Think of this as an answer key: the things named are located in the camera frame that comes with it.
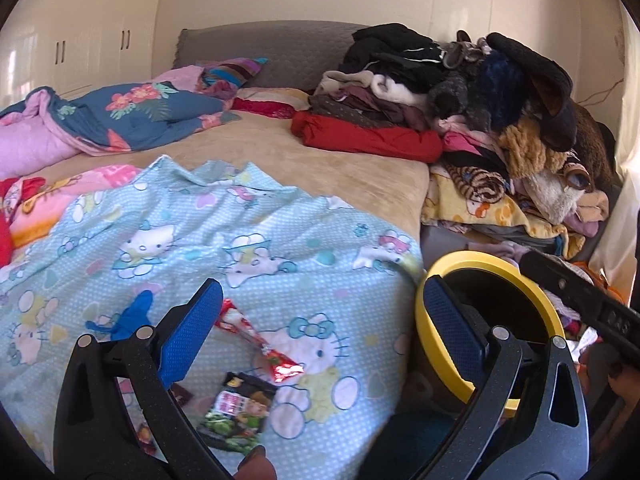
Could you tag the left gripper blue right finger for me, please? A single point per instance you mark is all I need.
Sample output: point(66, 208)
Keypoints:
point(526, 418)

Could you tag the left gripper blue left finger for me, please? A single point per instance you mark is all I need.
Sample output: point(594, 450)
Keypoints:
point(94, 437)

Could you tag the black cartoon snack packet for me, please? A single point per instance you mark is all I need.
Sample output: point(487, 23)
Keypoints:
point(238, 414)

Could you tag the red candy wrapper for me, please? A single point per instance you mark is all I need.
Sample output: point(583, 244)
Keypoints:
point(279, 366)

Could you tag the left hand painted nails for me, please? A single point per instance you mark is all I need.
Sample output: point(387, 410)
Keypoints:
point(256, 466)

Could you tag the white curtain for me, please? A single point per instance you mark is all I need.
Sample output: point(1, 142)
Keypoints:
point(615, 253)

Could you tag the brown plush toy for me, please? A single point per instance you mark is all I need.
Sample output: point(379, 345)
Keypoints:
point(555, 181)

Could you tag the yellow cartoon blanket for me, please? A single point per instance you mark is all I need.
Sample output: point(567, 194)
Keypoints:
point(504, 220)

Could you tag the pink orange cartoon blanket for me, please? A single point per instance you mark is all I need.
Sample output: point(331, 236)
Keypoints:
point(83, 192)

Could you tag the light blue Hello Kitty blanket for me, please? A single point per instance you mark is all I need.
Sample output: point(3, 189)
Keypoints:
point(327, 284)

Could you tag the pile of dark clothes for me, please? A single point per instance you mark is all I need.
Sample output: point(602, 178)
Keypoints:
point(392, 75)

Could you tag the red folded garment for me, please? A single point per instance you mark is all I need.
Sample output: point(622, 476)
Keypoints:
point(332, 134)

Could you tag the tan bed sheet mattress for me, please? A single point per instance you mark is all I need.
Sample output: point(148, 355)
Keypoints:
point(391, 188)

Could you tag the blue floral pink quilt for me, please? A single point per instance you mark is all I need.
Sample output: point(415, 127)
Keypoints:
point(46, 128)

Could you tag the striped colourful pillow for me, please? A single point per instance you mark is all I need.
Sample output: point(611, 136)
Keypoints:
point(222, 79)

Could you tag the red white pillow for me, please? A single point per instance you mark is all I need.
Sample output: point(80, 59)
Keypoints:
point(277, 103)

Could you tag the white wardrobe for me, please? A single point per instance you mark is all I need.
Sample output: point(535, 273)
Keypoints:
point(74, 46)

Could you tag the grey quilted headboard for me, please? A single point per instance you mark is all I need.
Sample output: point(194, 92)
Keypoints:
point(298, 52)

